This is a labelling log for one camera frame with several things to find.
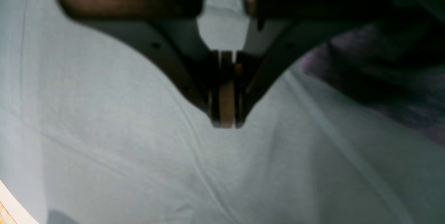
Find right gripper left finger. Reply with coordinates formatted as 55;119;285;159
57;0;228;128

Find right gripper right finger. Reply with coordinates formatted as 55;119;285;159
235;0;394;128

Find blue-grey T-shirt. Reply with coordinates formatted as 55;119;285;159
298;10;445;145

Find teal table cloth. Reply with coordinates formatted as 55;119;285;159
1;0;444;224

